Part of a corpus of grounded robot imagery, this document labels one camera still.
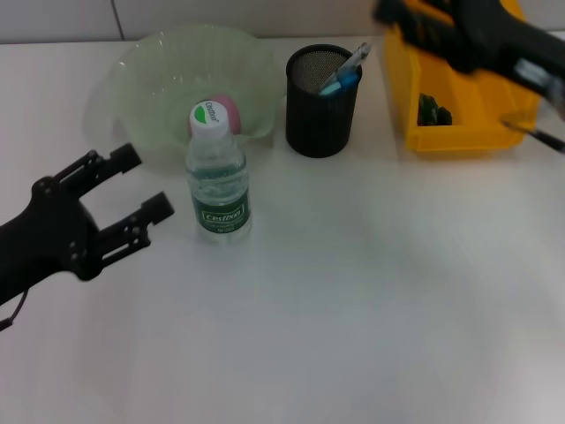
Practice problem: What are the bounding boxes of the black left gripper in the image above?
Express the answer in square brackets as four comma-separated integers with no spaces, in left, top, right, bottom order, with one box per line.
[0,143,176,307]

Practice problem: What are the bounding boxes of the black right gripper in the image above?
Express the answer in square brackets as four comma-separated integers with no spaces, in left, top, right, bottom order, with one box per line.
[373,0,565,92]

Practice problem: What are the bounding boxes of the silver ballpoint pen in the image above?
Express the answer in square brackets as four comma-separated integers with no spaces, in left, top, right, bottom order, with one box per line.
[318,42,373,94]

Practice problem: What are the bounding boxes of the clear water bottle green label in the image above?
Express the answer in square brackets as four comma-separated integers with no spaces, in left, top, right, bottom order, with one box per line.
[185,99,254,245]

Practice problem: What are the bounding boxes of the blue scissors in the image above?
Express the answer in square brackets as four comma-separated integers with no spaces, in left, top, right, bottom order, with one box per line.
[318,72,361,97]

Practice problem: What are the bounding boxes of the pink peach toy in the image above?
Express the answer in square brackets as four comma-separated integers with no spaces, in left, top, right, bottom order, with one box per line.
[187,93,244,136]

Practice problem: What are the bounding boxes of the pale green glass fruit plate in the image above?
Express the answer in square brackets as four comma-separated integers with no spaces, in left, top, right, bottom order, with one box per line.
[94,25,288,163]

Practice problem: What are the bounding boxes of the black mesh pen holder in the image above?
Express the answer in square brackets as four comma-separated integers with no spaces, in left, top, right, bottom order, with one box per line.
[285,43,364,159]

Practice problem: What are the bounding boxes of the yellow plastic bin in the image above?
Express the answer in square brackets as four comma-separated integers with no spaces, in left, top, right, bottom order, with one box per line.
[382,0,542,154]

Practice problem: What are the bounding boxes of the left arm cable with connector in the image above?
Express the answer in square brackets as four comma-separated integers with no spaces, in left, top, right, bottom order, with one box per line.
[0,289,28,331]

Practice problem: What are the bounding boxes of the arm cable with connector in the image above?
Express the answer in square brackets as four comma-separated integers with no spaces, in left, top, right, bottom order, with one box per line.
[502,119,565,154]
[0,289,28,331]

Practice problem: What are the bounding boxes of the right arm cable with connector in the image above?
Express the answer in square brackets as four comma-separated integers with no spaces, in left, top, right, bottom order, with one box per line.
[502,119,565,154]

